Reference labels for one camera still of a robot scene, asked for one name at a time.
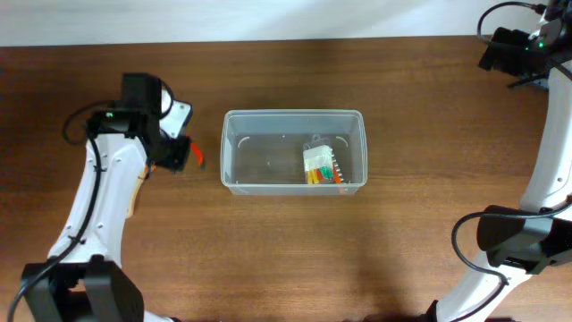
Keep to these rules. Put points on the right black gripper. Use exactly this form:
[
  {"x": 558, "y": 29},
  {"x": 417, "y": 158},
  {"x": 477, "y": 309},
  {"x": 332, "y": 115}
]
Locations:
[{"x": 493, "y": 51}]

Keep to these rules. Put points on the clear plastic container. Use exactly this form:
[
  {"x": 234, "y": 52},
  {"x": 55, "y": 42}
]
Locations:
[{"x": 262, "y": 150}]

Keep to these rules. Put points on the orange screwdriver bit holder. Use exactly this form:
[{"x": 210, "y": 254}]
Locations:
[{"x": 336, "y": 171}]

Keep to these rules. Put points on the orange handled pliers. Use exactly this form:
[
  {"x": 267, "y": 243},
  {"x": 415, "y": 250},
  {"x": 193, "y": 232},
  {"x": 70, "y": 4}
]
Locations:
[{"x": 199, "y": 155}]

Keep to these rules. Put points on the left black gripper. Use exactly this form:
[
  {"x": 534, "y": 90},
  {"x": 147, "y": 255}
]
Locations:
[{"x": 177, "y": 153}]

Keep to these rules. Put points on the clear box coloured plugs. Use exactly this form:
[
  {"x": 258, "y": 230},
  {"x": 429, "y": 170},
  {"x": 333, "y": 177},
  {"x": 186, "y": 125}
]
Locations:
[{"x": 318, "y": 161}]

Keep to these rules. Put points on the orange scraper wooden handle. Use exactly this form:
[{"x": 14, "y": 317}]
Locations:
[{"x": 149, "y": 169}]

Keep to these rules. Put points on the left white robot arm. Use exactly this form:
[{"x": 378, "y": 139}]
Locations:
[{"x": 126, "y": 140}]

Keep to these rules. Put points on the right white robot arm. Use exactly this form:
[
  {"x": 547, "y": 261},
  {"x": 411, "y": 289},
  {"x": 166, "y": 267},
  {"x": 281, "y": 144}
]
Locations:
[{"x": 504, "y": 247}]

